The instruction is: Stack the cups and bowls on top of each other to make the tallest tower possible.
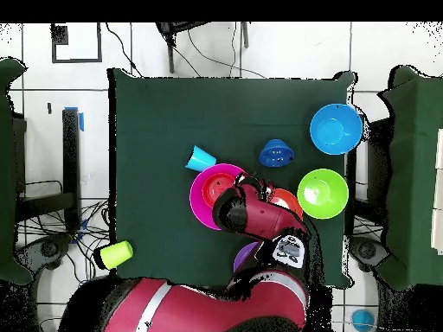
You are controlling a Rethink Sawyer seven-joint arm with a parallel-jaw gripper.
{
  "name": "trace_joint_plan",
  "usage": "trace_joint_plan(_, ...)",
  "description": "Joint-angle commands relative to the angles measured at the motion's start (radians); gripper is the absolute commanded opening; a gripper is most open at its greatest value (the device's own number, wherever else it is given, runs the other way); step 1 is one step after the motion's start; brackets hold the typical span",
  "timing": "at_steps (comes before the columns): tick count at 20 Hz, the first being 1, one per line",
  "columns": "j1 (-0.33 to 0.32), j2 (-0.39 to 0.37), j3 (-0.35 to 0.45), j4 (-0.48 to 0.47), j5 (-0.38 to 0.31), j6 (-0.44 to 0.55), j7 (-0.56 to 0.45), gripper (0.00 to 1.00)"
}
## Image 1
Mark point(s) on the green cloth side table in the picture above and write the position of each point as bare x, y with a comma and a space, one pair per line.
415, 155
7, 173

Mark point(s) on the light blue round object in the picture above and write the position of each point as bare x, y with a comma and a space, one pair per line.
363, 320

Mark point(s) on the light blue cup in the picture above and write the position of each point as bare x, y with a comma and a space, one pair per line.
200, 159

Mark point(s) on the black metal frame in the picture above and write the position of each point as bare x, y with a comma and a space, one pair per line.
71, 166

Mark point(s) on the large light blue bowl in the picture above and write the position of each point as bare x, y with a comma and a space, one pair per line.
335, 129

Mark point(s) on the dark green table cloth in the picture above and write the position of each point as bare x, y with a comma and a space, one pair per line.
173, 121

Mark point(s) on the small dark blue bowl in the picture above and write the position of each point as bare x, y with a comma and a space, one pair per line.
277, 154

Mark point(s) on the green bowl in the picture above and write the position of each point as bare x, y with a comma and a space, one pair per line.
322, 193

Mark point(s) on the large pink bowl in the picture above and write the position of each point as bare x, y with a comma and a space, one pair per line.
199, 211

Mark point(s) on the blue tape strip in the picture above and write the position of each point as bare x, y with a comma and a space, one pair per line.
81, 121

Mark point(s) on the light green cup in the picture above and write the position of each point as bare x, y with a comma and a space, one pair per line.
116, 255

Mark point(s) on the small orange bowl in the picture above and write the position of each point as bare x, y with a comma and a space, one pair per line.
216, 186

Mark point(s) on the black camera tripod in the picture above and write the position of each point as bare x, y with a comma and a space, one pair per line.
171, 55

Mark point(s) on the purple bowl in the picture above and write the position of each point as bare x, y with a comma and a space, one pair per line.
244, 256

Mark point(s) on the large orange bowl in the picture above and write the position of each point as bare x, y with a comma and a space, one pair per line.
289, 202

